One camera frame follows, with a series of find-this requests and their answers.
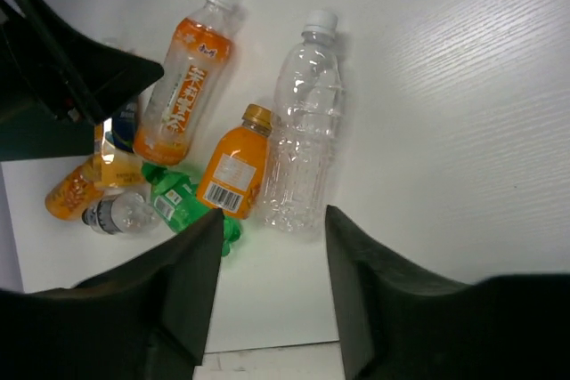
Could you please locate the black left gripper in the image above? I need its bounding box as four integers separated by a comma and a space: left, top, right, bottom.
1, 0, 164, 161

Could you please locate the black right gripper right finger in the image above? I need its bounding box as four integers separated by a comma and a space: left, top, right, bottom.
325, 206, 569, 379

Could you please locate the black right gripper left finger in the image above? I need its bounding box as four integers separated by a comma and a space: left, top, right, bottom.
1, 210, 224, 379

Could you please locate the yellow blue label bottle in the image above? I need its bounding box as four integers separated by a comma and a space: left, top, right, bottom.
94, 96, 144, 190

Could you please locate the orange label tea bottle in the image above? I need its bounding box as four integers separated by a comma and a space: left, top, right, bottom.
133, 0, 235, 166

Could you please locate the small orange juice bottle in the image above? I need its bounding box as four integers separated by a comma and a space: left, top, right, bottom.
196, 104, 272, 220

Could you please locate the large clear plastic bottle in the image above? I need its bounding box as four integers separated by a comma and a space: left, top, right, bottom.
259, 10, 346, 233

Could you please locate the clear bottle black label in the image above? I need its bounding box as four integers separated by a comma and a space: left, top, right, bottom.
81, 190, 161, 235

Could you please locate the small orange patterned bottle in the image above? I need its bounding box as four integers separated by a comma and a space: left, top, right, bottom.
45, 156, 103, 221

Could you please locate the green soda bottle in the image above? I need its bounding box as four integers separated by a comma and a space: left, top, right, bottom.
141, 161, 245, 257

